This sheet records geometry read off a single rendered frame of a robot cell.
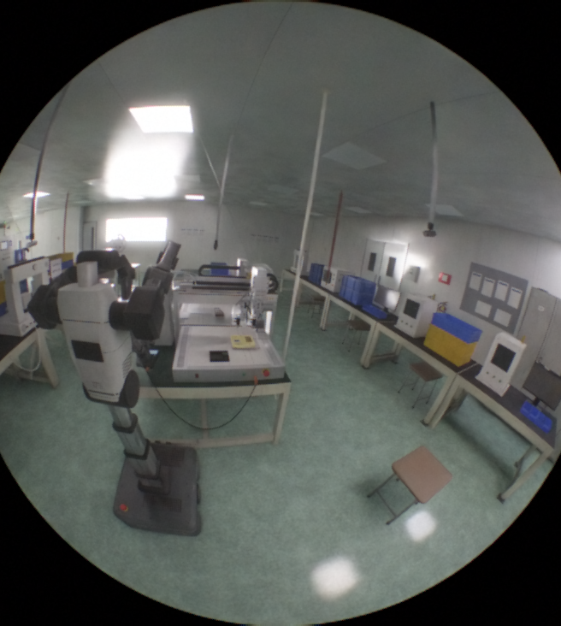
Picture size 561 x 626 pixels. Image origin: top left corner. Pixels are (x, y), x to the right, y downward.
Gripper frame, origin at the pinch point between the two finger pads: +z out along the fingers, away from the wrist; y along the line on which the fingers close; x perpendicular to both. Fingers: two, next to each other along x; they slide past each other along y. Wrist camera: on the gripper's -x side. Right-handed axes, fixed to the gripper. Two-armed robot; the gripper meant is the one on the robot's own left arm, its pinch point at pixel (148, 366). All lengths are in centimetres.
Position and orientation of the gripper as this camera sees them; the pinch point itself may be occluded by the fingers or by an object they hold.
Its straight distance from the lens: 135.9
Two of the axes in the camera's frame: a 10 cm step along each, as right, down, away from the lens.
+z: -2.7, 6.3, 7.3
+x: 1.9, 7.7, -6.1
